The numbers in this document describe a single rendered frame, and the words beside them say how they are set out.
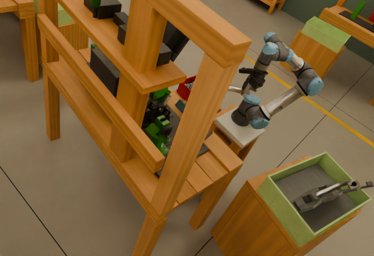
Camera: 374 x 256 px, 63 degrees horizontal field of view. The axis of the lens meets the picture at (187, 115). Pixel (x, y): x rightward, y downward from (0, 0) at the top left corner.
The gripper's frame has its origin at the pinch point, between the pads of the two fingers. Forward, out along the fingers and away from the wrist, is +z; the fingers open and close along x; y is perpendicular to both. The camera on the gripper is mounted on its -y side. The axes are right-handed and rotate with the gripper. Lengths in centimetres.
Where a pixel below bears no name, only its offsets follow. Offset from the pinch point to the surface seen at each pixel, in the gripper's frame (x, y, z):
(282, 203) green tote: -8, 60, 38
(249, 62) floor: 242, -133, 130
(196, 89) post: -74, 19, -42
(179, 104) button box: -14, -35, 36
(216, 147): -13.4, 6.9, 39.1
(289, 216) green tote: -9, 67, 40
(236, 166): -12.9, 25.2, 39.2
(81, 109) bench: -75, -62, 41
